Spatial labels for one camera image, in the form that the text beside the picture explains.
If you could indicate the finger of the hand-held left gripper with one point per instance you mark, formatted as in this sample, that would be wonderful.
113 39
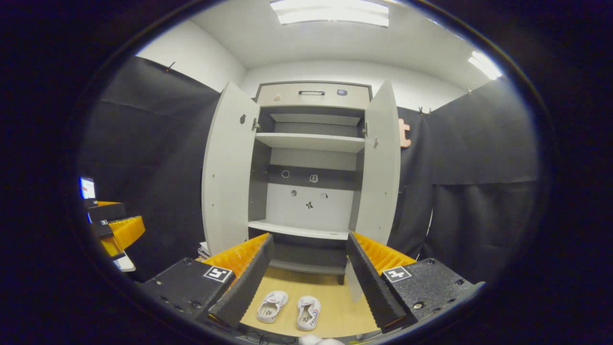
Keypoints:
107 212
127 231

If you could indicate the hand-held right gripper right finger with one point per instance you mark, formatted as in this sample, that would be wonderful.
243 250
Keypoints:
371 287

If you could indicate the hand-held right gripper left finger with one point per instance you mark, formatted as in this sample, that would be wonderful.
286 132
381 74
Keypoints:
246 287

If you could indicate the white shoe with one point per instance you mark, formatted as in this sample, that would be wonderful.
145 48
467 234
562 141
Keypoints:
309 314
271 306

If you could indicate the grey shoe cabinet door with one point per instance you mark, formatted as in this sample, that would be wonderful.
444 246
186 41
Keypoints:
380 182
227 182

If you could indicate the grey shoe cabinet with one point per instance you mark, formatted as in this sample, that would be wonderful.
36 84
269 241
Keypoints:
311 141

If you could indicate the white side desk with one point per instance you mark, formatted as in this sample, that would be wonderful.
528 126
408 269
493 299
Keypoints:
125 263

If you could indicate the grey book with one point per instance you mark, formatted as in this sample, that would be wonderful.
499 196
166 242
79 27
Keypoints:
204 255

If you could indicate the white book with dark picture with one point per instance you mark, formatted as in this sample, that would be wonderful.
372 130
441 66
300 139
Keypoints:
205 246

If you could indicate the black backdrop cloth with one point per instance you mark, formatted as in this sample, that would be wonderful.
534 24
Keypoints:
479 143

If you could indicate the ceiling light panel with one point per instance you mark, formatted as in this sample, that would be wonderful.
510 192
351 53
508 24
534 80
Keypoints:
330 12
484 64

